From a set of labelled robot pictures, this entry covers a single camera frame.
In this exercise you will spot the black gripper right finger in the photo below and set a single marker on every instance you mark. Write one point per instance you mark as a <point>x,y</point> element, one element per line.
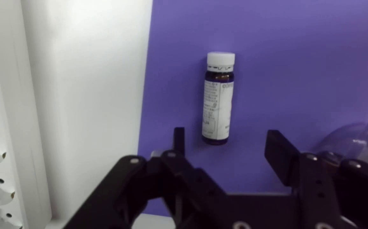
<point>323,186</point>

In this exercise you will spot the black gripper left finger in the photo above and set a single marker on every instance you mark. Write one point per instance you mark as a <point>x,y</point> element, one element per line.
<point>149,191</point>

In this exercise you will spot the purple placemat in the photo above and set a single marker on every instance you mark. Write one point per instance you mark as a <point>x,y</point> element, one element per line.
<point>285,76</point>

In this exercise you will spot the white power strip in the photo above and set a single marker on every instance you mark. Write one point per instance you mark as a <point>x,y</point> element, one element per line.
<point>0,127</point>

